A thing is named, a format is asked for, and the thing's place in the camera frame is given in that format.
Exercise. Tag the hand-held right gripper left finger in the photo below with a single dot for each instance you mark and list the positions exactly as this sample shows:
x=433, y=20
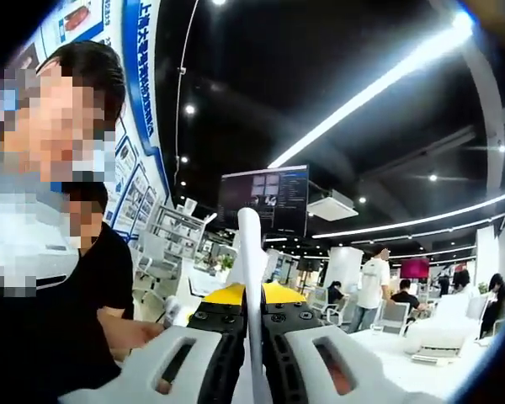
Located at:
x=151, y=370

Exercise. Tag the red display screen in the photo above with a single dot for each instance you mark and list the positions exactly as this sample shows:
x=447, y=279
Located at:
x=414, y=268

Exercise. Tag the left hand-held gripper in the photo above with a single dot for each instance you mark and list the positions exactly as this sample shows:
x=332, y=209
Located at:
x=172, y=311

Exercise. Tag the white mesh office chair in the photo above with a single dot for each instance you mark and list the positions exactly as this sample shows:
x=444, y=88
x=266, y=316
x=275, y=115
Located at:
x=394, y=315
x=322, y=301
x=151, y=261

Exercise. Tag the black monitor screen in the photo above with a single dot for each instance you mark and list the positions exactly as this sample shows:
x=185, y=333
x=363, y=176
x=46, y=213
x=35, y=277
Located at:
x=278, y=198

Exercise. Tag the blue white wall poster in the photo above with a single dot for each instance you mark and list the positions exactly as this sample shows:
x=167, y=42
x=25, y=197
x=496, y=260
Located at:
x=130, y=177

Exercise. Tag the white chest device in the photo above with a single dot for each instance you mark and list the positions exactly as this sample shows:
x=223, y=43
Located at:
x=59, y=263

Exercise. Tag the white printer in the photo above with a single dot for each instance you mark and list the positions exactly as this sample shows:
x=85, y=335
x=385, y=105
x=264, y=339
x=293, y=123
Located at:
x=437, y=334

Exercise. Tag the white square pillar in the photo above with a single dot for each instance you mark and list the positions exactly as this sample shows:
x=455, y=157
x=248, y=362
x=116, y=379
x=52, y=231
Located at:
x=345, y=265

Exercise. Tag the long ceiling light strip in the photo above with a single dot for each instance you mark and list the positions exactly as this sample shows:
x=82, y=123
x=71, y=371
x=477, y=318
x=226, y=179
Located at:
x=362, y=97
x=404, y=223

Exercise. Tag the ceiling air conditioner unit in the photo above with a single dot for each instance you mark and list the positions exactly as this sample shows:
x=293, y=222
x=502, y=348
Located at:
x=332, y=206

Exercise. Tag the person in black shirt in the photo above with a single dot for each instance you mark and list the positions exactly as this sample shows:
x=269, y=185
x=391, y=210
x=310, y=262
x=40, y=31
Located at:
x=46, y=336

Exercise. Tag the green potted plant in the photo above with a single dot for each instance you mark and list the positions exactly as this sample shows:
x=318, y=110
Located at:
x=224, y=263

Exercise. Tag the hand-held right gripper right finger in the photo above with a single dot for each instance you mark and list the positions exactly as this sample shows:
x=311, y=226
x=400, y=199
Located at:
x=303, y=336

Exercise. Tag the person's head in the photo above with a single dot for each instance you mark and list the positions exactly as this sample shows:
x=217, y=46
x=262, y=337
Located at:
x=88, y=63

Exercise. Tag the white metal shelf rack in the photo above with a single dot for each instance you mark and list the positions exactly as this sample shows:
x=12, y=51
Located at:
x=181, y=235

